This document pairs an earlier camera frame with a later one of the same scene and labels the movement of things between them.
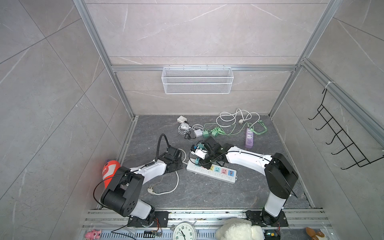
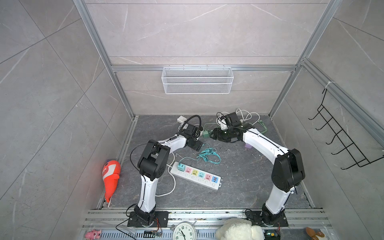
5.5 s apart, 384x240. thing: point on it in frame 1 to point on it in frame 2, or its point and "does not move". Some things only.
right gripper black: (203, 163) to (217, 135)
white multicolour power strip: (219, 172) to (197, 176)
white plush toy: (239, 229) does not move
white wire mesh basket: (194, 80) does not move
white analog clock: (184, 230) does not move
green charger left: (205, 134) does not move
